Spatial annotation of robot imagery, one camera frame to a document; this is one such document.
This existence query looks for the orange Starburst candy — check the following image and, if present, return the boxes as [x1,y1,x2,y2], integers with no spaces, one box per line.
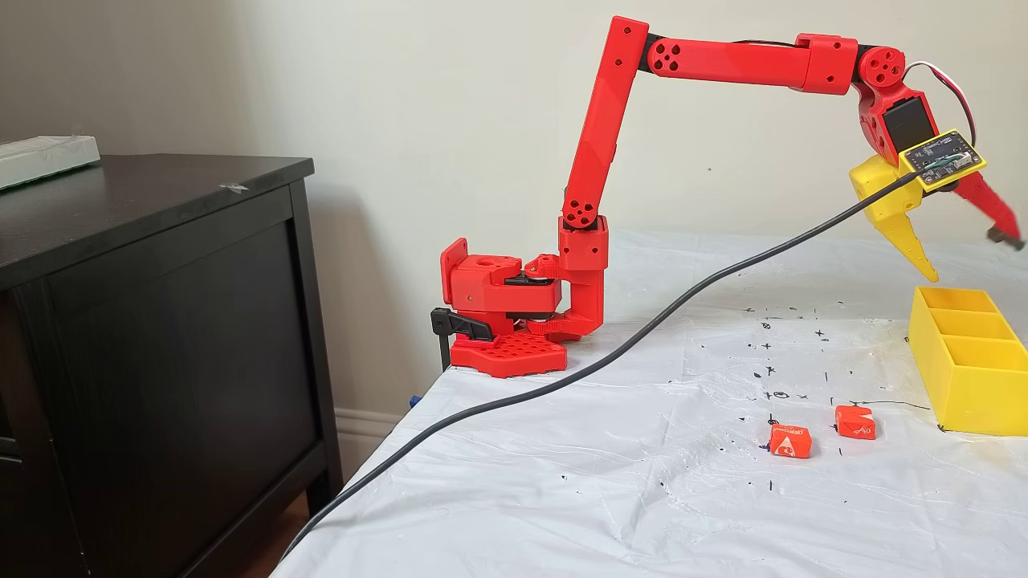
[769,424,814,459]
[834,405,878,440]

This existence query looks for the yellow three-compartment box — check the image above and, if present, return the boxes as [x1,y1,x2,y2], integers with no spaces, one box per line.
[908,285,1028,438]

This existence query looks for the white plastic table cover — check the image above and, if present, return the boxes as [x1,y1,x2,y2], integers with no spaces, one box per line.
[271,229,1028,578]

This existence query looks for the black table clamp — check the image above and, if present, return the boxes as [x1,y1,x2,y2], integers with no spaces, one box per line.
[430,307,492,372]

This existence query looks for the black wooden dresser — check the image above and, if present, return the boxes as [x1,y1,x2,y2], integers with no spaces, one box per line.
[0,154,345,578]

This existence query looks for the white foam block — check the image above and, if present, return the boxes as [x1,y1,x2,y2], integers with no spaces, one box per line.
[0,135,102,191]

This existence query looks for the camera board on yellow mount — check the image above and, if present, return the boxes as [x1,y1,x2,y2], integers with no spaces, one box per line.
[898,128,989,193]

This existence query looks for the black camera cable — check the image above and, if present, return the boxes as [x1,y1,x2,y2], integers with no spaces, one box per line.
[273,170,924,563]

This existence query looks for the servo wire bundle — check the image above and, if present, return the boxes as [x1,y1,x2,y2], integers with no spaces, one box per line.
[904,60,977,149]

